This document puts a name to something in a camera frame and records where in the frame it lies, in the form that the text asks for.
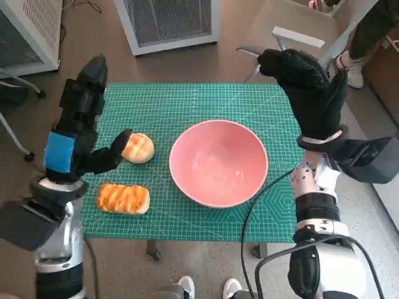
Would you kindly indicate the black knitted gloved right hand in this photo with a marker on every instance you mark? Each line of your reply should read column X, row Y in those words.
column 315, row 102

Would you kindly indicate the bare black left hand blue tape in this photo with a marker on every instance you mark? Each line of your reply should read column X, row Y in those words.
column 81, row 140

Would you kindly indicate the rectangular toy bread loaf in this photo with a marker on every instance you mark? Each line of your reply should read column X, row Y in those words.
column 124, row 199

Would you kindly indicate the pink bowl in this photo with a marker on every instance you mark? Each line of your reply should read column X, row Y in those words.
column 218, row 162

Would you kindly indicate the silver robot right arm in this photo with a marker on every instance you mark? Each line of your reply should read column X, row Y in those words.
column 315, row 199

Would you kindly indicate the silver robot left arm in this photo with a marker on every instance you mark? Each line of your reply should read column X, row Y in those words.
column 59, row 249

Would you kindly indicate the round toy bread bun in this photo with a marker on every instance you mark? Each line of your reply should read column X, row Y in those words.
column 140, row 151

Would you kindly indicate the brown cardboard box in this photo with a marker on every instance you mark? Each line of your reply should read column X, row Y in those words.
column 383, row 87

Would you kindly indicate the grey-legged swivel chair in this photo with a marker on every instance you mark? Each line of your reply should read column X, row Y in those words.
column 12, row 95

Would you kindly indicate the beige office chair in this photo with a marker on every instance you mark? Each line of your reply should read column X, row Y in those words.
column 296, row 18

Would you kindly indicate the green cutting mat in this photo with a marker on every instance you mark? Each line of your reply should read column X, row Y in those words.
column 187, row 102

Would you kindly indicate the white side table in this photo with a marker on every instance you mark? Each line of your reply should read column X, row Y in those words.
column 391, row 202

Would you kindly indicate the white perforated metal cabinet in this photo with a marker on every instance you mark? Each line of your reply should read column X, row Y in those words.
column 40, row 18
column 168, row 21

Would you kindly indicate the white grey robot left foot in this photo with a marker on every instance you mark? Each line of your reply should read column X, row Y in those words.
column 187, row 285

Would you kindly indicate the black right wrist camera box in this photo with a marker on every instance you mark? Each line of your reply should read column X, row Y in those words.
column 371, row 162

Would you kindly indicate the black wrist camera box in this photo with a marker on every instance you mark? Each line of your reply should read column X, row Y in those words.
column 371, row 162
column 25, row 224

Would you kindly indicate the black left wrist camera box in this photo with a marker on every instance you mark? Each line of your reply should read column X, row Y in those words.
column 25, row 224

